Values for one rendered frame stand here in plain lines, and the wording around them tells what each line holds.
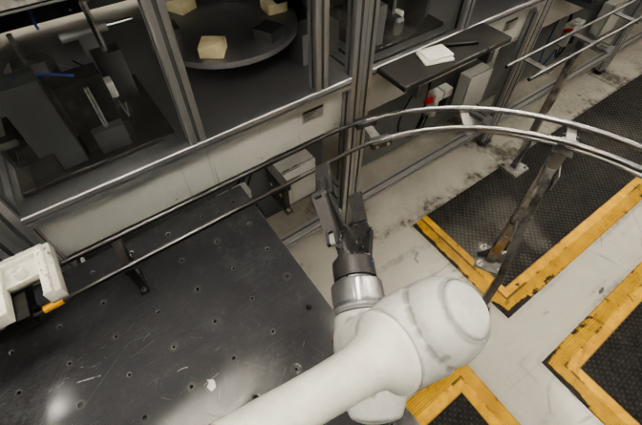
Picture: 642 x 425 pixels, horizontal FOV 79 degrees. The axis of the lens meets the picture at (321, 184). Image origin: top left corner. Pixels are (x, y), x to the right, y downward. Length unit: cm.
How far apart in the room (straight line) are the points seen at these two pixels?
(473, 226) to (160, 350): 156
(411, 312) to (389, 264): 144
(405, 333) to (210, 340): 67
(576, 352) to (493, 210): 73
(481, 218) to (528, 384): 78
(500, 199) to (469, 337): 185
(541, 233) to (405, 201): 68
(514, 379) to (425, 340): 140
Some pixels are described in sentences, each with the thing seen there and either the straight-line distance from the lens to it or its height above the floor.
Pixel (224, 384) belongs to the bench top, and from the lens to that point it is 102.
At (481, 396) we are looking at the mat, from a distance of 178.
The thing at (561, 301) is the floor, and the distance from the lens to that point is 210.
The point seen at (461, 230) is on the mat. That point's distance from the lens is 209.
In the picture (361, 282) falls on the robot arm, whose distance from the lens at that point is 65.
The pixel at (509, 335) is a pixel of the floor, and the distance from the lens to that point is 192.
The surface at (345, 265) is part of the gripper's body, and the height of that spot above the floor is 106.
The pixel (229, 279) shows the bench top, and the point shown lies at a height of 68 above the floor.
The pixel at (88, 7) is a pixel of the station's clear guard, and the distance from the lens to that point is 92.
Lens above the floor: 165
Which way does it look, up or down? 50 degrees down
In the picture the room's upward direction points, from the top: straight up
